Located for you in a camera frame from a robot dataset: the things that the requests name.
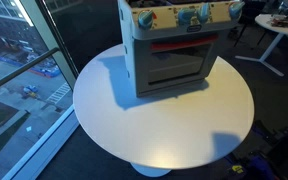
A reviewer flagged white round table pedestal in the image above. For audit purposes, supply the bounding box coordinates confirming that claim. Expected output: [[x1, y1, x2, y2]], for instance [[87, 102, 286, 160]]
[[130, 162, 172, 178]]

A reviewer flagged teal knob beside red mark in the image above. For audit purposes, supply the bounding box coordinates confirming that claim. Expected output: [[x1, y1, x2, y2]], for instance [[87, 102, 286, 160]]
[[137, 9, 155, 30]]

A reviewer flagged white side table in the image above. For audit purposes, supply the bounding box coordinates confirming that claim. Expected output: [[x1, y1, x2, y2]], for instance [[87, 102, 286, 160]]
[[234, 13, 288, 78]]

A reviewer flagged grey toy stove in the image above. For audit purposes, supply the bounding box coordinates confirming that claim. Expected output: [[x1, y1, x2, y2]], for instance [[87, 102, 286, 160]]
[[117, 0, 246, 98]]

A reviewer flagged grey oven door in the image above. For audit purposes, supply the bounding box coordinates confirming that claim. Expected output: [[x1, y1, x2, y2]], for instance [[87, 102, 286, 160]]
[[133, 33, 220, 98]]

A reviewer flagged blue handled clamp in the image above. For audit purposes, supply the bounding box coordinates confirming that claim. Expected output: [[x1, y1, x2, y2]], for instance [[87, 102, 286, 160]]
[[248, 156, 275, 179]]

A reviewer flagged clutter pile on side table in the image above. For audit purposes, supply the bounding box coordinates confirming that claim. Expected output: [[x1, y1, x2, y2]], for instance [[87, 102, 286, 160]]
[[270, 15, 288, 30]]

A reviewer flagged dark oval brand badge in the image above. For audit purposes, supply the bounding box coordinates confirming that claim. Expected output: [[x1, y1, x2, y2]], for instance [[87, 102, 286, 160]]
[[186, 23, 203, 34]]

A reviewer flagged grey window frame post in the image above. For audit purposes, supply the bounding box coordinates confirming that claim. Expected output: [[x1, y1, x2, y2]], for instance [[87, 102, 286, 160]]
[[19, 0, 79, 90]]

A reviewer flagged window guard rail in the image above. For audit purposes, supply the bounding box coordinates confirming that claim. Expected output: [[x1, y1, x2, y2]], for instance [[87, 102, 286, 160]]
[[0, 47, 60, 96]]

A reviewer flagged red oven door handle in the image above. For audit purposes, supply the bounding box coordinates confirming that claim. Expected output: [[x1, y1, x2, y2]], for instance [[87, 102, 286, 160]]
[[150, 34, 219, 52]]

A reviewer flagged tool with yellow label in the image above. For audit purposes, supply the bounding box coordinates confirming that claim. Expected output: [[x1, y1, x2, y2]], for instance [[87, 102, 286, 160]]
[[229, 163, 246, 175]]

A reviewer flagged teal stove knob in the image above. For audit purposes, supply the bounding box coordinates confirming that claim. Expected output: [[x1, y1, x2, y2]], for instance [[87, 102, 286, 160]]
[[196, 3, 212, 25], [177, 7, 197, 27], [228, 0, 246, 20]]

